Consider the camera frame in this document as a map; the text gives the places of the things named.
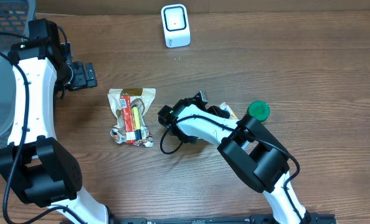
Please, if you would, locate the green lid jar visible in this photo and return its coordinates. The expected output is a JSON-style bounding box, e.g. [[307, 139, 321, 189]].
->
[[247, 101, 270, 123]]

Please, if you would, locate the orange Kleenex tissue pack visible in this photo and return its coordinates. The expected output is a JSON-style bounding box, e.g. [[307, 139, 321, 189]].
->
[[219, 102, 238, 119]]

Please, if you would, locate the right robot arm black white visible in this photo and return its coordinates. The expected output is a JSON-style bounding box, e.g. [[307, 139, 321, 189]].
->
[[158, 93, 311, 223]]

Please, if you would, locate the grey plastic mesh basket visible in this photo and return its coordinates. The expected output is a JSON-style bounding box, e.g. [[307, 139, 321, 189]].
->
[[0, 0, 36, 148]]

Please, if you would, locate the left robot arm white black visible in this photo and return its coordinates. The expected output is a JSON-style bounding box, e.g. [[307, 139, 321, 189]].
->
[[0, 19, 112, 223]]

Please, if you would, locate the white barcode scanner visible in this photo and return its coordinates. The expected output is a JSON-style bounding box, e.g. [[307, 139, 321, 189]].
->
[[161, 4, 191, 49]]

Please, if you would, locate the beige brown snack bag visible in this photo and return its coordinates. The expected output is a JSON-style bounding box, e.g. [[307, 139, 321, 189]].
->
[[108, 88, 156, 147]]

